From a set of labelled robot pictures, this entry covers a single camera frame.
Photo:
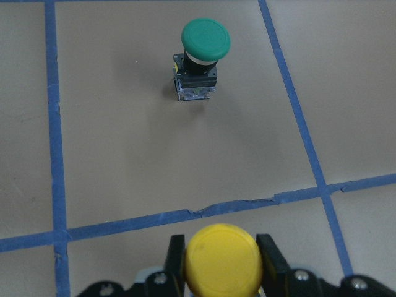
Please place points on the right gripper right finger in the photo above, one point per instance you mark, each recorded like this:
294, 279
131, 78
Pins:
279, 279

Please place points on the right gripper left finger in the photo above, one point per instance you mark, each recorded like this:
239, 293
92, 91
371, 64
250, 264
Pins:
167, 280

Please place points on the yellow push button switch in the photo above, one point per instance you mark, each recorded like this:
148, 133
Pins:
223, 260

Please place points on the green push button switch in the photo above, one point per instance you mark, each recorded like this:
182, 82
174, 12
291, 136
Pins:
205, 42

